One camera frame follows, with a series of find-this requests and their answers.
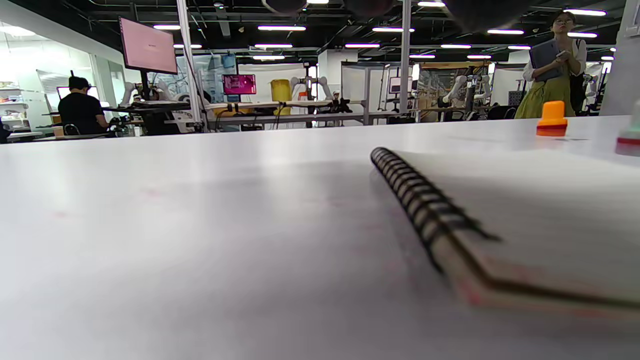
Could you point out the person's left hand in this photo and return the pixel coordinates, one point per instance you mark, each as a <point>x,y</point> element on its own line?
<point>480,12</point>

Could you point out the orange reward stamp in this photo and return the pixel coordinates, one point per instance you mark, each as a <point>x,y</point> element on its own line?
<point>551,117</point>

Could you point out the green reward stamp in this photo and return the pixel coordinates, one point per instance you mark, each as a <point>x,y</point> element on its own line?
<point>630,142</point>

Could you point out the spiral lined notebook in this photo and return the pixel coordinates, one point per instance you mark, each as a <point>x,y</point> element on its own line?
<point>550,210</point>

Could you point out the grey laptop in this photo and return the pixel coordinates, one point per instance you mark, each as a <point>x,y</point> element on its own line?
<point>545,60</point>

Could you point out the metal pillar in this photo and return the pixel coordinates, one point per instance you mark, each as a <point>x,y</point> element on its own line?
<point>405,55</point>
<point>189,65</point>

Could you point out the row of ceiling lights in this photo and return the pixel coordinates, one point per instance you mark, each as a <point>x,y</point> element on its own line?
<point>281,28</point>

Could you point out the yellow bin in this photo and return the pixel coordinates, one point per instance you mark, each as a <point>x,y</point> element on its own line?
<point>281,91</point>

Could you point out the long grey workbench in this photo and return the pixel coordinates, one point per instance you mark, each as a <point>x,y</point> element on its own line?
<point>280,118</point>

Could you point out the small magenta monitor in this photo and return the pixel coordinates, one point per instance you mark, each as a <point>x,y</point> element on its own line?
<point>239,84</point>

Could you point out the large pink monitor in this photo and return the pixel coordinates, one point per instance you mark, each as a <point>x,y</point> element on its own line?
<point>147,47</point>

